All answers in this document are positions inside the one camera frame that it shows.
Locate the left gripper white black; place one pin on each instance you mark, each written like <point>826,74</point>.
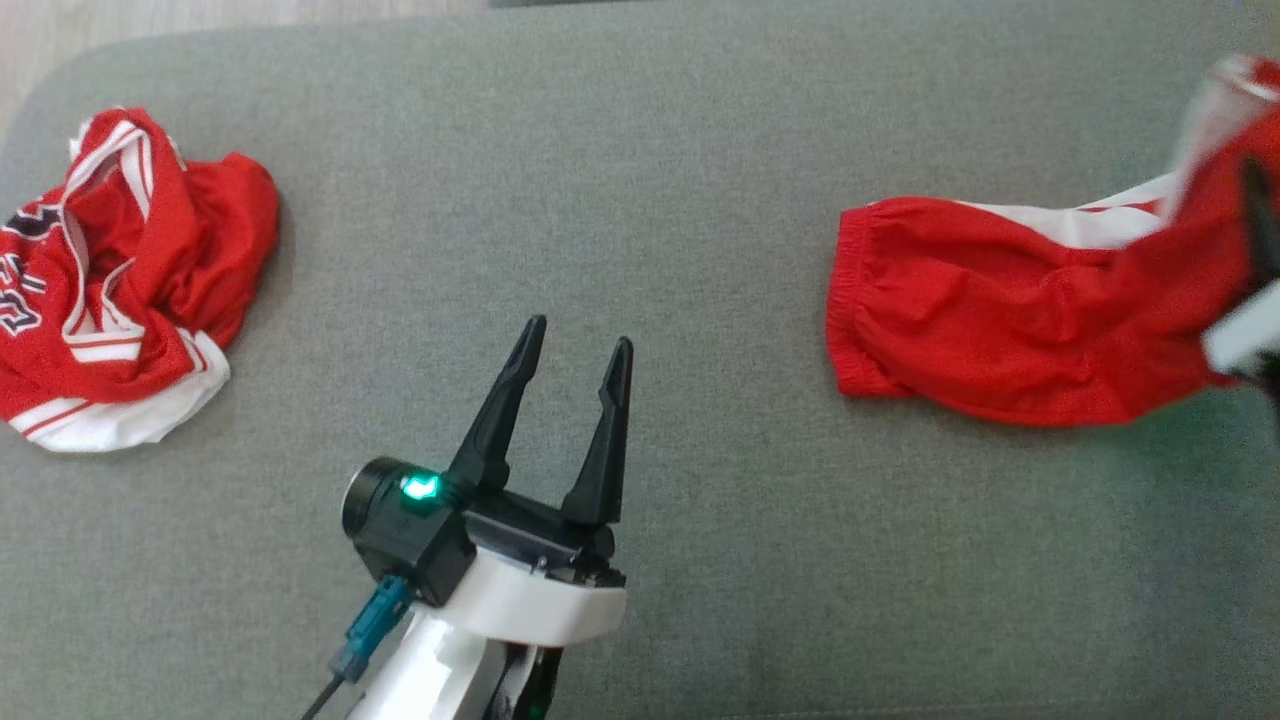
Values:
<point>530,595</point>

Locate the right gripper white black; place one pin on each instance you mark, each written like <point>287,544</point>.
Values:
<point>1245,335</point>

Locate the red white mesh shorts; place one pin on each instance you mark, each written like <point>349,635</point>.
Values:
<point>980,320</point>

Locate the red white basketball jersey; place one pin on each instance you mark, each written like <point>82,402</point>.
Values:
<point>140,290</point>

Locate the grey sofa seat cushion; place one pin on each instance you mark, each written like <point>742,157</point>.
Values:
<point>650,200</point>

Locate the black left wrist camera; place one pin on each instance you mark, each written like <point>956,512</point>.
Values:
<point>400,520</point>

